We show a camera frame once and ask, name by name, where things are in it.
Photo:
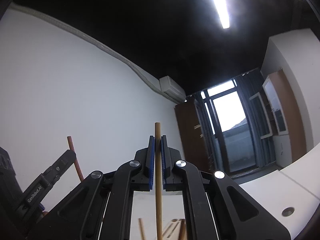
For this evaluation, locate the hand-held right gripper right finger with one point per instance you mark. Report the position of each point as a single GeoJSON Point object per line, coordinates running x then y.
{"type": "Point", "coordinates": [164, 165]}

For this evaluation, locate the white air conditioner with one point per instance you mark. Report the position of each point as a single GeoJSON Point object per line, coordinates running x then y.
{"type": "Point", "coordinates": [171, 88]}

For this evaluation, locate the brown wooden cabinet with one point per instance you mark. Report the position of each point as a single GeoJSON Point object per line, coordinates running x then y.
{"type": "Point", "coordinates": [188, 135]}

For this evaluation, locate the wooden cabinet with glass door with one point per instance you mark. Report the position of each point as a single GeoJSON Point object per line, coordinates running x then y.
{"type": "Point", "coordinates": [285, 110]}

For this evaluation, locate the beige slotted utensil holder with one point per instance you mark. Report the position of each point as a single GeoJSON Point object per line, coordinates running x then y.
{"type": "Point", "coordinates": [172, 230]}

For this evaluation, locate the white wall pipe conduit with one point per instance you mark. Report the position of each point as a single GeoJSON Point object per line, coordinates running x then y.
{"type": "Point", "coordinates": [87, 38]}

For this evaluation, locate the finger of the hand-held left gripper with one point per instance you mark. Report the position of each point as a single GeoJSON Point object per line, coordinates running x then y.
{"type": "Point", "coordinates": [53, 173]}

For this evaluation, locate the reddish brown chopstick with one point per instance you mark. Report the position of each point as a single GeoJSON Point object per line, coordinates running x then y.
{"type": "Point", "coordinates": [71, 146]}

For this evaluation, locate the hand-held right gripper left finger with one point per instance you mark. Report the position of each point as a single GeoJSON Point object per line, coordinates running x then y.
{"type": "Point", "coordinates": [151, 165]}

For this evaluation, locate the open window pane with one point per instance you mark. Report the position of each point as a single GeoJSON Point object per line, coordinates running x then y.
{"type": "Point", "coordinates": [260, 115]}

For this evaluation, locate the light brown chopstick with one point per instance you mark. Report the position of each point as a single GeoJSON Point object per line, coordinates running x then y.
{"type": "Point", "coordinates": [142, 230]}
{"type": "Point", "coordinates": [183, 231]}

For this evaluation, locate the glass balcony door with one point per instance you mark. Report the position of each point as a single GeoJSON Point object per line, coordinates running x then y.
{"type": "Point", "coordinates": [230, 120]}

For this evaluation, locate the tan chopstick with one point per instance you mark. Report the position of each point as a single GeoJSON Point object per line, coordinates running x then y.
{"type": "Point", "coordinates": [158, 205]}

